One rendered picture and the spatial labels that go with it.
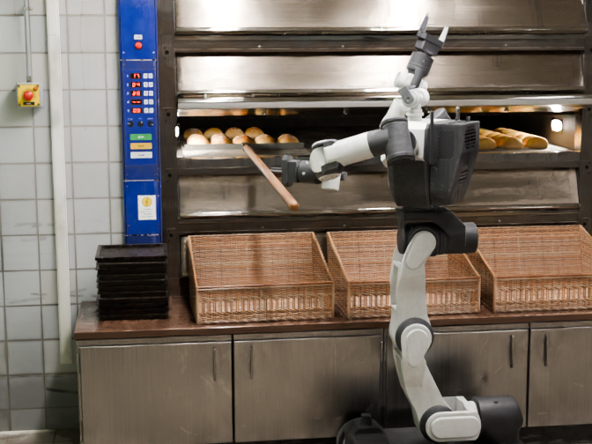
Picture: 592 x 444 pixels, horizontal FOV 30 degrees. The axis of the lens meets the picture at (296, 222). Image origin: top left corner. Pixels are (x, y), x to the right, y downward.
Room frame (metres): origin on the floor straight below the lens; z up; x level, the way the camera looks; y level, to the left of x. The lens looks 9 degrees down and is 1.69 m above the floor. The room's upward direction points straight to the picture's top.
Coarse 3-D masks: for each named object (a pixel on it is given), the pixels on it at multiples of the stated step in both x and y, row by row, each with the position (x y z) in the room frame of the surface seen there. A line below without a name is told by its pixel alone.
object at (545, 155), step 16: (192, 160) 4.71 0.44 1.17; (208, 160) 4.71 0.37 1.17; (224, 160) 4.72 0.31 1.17; (240, 160) 4.73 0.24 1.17; (272, 160) 4.75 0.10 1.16; (368, 160) 4.81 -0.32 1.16; (480, 160) 4.87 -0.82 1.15; (496, 160) 4.88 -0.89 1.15; (512, 160) 4.89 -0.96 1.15; (528, 160) 4.90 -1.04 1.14; (544, 160) 4.91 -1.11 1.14; (560, 160) 4.92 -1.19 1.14
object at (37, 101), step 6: (18, 84) 4.54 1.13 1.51; (24, 84) 4.55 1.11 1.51; (30, 84) 4.55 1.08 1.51; (36, 84) 4.55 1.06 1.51; (18, 90) 4.54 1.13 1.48; (24, 90) 4.54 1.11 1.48; (30, 90) 4.55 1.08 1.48; (18, 96) 4.54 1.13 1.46; (36, 96) 4.55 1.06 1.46; (18, 102) 4.54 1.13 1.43; (24, 102) 4.54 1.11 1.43; (30, 102) 4.55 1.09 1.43; (36, 102) 4.55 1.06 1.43; (42, 102) 4.61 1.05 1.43
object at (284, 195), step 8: (248, 152) 4.73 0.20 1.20; (256, 160) 4.41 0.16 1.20; (264, 168) 4.13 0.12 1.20; (272, 176) 3.90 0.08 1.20; (272, 184) 3.78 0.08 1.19; (280, 184) 3.69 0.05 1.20; (280, 192) 3.56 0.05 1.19; (288, 192) 3.52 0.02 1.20; (288, 200) 3.37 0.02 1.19; (296, 208) 3.31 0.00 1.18
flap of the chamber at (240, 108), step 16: (192, 112) 4.64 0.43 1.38; (208, 112) 4.66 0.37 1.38; (224, 112) 4.67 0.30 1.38; (240, 112) 4.69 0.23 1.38; (256, 112) 4.70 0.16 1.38; (272, 112) 4.72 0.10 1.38; (288, 112) 4.73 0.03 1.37; (304, 112) 4.75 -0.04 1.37; (320, 112) 4.76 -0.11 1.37; (336, 112) 4.78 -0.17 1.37; (352, 112) 4.79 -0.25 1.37; (368, 112) 4.81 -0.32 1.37; (384, 112) 4.82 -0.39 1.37; (448, 112) 4.88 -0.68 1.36; (464, 112) 4.90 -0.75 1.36; (480, 112) 4.91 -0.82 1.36
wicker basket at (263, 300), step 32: (192, 256) 4.46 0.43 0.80; (224, 256) 4.66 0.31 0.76; (256, 256) 4.68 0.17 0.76; (288, 256) 4.70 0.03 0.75; (320, 256) 4.54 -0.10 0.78; (192, 288) 4.44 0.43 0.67; (224, 288) 4.22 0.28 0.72; (256, 288) 4.24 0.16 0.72; (288, 288) 4.26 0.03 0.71; (320, 288) 4.28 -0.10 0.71; (224, 320) 4.22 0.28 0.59; (256, 320) 4.24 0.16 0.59; (288, 320) 4.26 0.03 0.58
